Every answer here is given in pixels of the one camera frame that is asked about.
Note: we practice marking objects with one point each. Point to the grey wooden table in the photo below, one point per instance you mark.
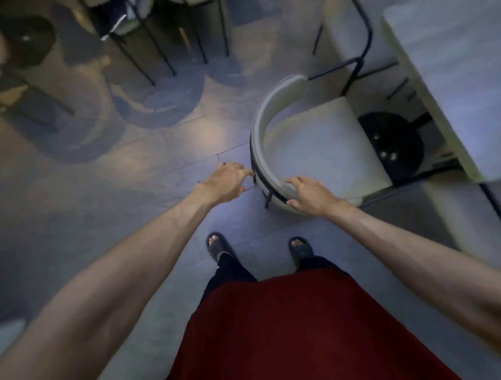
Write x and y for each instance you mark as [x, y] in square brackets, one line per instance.
[450, 58]

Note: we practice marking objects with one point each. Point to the left black sandal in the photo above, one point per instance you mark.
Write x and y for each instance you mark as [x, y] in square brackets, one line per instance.
[217, 246]

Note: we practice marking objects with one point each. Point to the black sandal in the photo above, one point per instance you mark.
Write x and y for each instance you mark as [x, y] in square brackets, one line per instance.
[301, 250]
[217, 246]

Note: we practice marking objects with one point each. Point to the person's left forearm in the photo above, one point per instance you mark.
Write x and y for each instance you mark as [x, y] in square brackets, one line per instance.
[148, 246]

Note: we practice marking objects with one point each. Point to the dark trousers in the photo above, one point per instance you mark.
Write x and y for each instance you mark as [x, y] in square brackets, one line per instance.
[231, 270]

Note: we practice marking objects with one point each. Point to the right black sandal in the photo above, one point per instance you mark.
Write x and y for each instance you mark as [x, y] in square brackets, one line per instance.
[301, 250]

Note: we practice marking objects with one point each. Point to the black round table base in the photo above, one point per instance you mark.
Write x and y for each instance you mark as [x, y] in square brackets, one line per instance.
[27, 47]

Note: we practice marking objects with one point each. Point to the person's left hand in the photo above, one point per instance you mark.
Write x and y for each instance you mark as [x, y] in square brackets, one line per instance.
[225, 182]

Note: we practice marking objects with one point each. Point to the dark red shirt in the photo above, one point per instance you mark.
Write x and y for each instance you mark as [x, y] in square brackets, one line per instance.
[313, 332]

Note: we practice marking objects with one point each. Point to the black bag with white stripes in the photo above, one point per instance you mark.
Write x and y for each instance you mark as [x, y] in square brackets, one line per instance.
[107, 19]

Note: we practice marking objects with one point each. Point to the person's right forearm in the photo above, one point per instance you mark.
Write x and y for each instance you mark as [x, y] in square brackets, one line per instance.
[411, 250]

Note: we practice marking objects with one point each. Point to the person's right hand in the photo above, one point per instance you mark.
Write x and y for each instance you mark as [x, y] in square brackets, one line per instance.
[313, 197]

